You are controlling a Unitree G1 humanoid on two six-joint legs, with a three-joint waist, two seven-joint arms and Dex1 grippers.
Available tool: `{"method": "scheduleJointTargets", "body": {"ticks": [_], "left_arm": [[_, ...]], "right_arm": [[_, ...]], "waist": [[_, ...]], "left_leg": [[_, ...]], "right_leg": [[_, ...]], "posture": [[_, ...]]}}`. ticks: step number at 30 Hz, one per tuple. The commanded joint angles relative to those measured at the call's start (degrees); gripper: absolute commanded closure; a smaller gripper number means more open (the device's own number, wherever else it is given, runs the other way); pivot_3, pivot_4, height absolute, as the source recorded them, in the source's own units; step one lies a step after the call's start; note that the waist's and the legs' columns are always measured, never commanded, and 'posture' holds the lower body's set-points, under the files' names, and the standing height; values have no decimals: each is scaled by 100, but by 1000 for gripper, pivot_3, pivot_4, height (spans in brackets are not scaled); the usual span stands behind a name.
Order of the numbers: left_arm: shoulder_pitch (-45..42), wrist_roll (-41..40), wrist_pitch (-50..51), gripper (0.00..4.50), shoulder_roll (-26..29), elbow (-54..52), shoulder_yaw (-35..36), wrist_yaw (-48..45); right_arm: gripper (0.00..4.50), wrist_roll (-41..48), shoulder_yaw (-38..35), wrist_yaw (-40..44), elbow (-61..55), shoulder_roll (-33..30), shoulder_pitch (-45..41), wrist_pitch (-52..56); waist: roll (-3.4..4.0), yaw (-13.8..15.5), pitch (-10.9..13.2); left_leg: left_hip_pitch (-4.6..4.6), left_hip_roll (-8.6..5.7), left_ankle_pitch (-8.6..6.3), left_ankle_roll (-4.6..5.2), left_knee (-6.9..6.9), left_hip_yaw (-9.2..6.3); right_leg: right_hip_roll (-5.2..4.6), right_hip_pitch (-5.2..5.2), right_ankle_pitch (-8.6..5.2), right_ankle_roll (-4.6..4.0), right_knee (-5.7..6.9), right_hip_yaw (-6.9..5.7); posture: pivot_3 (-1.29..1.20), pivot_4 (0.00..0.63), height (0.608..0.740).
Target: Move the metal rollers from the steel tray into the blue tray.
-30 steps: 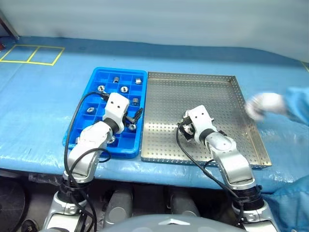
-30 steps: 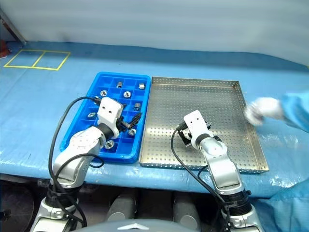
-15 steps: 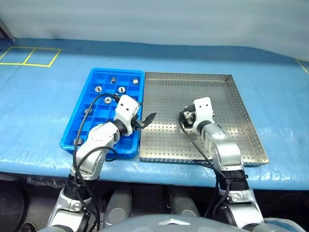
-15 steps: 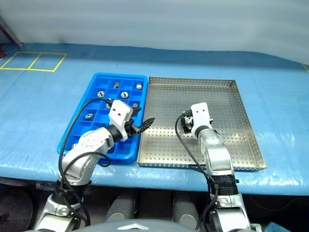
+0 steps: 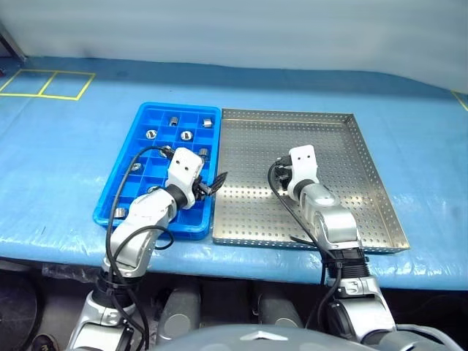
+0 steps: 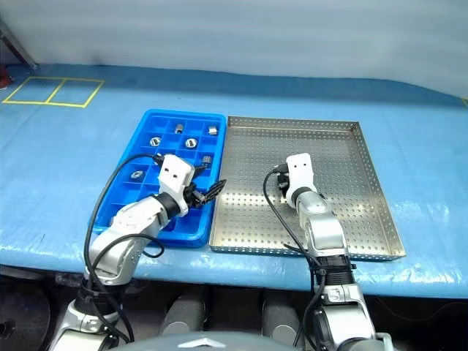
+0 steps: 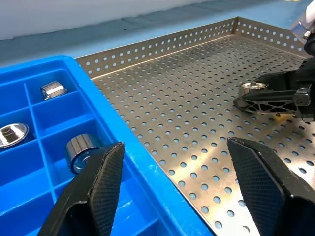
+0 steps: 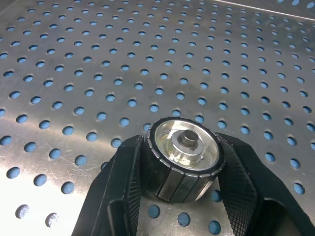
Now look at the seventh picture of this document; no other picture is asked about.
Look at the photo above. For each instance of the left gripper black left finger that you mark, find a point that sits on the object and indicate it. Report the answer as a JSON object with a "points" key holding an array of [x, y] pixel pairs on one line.
{"points": [[98, 191]]}

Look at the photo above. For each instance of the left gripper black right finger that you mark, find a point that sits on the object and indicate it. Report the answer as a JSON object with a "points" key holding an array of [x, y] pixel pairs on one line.
{"points": [[270, 196]]}

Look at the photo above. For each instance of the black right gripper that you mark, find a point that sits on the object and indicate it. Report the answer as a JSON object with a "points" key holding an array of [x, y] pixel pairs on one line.
{"points": [[307, 81]]}

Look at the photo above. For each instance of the metal nut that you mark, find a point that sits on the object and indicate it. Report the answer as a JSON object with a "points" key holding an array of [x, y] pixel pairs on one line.
{"points": [[253, 85]]}

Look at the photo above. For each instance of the blue plastic compartment tray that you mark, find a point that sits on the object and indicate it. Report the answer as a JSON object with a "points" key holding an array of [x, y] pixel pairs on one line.
{"points": [[137, 172]]}

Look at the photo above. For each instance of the perforated steel tray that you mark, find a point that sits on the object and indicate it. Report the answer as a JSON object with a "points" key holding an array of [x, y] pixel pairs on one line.
{"points": [[160, 73]]}

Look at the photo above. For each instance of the small silver metal roller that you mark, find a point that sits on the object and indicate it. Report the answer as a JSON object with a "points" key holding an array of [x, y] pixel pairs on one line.
{"points": [[12, 134], [54, 89], [78, 147]]}

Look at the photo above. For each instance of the blue plastic table cover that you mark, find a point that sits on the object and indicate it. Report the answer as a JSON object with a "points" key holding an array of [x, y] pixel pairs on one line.
{"points": [[147, 27]]}

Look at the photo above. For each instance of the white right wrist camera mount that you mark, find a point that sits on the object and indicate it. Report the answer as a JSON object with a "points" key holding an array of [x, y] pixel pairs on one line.
{"points": [[310, 12]]}

